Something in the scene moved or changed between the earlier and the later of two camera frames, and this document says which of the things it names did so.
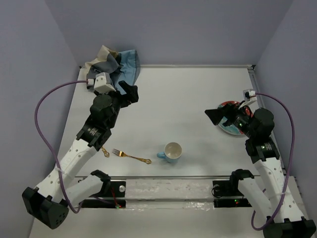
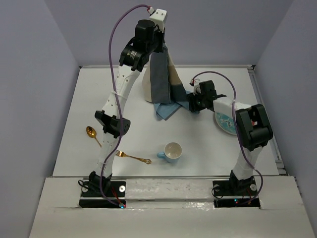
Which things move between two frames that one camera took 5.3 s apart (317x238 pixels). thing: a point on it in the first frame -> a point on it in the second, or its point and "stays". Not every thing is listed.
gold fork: (122, 153) stays
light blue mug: (172, 152) stays
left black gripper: (131, 95) -> (160, 34)
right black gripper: (229, 111) -> (192, 106)
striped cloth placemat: (124, 66) -> (163, 86)
